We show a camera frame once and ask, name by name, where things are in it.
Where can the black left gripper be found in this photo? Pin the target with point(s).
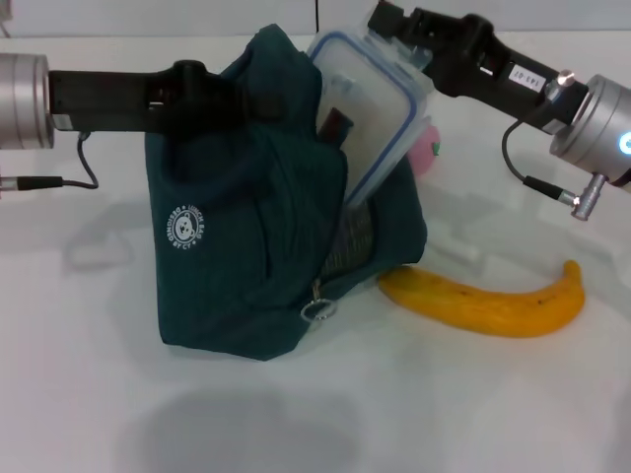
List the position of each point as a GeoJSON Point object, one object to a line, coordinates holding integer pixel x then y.
{"type": "Point", "coordinates": [108, 101]}

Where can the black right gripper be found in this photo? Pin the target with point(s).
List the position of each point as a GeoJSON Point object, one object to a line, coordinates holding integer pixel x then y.
{"type": "Point", "coordinates": [532, 88]}

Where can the clear plastic food container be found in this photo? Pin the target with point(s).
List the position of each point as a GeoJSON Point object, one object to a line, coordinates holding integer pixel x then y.
{"type": "Point", "coordinates": [379, 103]}

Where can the dark teal insulated lunch bag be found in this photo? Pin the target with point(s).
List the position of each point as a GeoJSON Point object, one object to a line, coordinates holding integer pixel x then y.
{"type": "Point", "coordinates": [222, 295]}

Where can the yellow banana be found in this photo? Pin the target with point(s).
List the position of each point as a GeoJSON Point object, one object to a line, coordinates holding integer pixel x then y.
{"type": "Point", "coordinates": [483, 308]}

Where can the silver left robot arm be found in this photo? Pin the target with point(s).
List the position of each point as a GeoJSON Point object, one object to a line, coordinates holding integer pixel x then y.
{"type": "Point", "coordinates": [24, 98]}

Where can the pink toy peach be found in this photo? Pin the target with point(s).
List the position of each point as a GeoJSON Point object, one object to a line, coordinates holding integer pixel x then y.
{"type": "Point", "coordinates": [426, 153]}

